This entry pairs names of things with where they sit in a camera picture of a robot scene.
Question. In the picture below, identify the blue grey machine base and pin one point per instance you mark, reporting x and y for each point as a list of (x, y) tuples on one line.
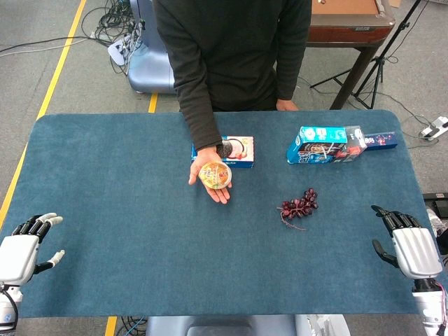
[(150, 63)]

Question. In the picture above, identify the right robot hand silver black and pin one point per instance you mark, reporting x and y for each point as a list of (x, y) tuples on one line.
[(416, 250)]

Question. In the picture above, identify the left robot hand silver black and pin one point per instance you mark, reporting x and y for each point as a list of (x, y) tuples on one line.
[(15, 252)]

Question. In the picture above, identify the blue table cloth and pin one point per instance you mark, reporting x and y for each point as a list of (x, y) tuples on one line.
[(140, 227)]

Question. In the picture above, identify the black tripod stand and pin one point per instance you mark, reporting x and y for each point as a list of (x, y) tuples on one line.
[(376, 70)]

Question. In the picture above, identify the person's left hand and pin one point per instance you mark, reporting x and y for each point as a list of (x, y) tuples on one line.
[(287, 105)]

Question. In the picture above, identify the black red snack box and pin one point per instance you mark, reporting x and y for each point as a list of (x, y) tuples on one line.
[(351, 147)]

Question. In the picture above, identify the white grey power strip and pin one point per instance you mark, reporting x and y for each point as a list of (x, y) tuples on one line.
[(434, 126)]

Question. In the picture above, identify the blue chocolate cookie box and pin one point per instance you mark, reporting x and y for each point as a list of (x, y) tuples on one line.
[(315, 145)]

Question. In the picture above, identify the person's right forearm black sleeve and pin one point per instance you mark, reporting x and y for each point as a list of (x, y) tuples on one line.
[(199, 115)]

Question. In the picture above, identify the dark blue flat box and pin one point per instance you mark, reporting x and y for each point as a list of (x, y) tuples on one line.
[(381, 140)]

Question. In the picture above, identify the orange jelly cup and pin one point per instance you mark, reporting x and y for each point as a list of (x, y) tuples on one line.
[(215, 175)]

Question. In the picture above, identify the white power strip with plugs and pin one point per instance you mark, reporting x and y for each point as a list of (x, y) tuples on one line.
[(117, 52)]

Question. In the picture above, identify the person's open right hand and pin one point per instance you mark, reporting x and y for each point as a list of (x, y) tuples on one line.
[(206, 155)]

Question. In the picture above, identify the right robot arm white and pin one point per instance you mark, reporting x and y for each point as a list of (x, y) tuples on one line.
[(430, 308)]

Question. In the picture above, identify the blue oreo cookie box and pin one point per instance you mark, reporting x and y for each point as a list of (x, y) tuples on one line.
[(243, 154)]

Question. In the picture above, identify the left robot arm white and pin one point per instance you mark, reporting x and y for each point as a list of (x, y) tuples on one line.
[(7, 308)]

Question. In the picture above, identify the person's left forearm black sleeve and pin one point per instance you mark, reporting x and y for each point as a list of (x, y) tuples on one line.
[(292, 70)]

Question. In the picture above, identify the black floor device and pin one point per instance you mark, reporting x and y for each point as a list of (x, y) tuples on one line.
[(437, 200)]

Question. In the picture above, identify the person's torso black sweater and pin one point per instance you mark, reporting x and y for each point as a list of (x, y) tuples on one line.
[(238, 42)]

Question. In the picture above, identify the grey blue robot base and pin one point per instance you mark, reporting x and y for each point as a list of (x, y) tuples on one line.
[(245, 325)]

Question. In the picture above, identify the bunch of purple grapes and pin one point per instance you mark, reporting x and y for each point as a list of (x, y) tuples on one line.
[(299, 206)]

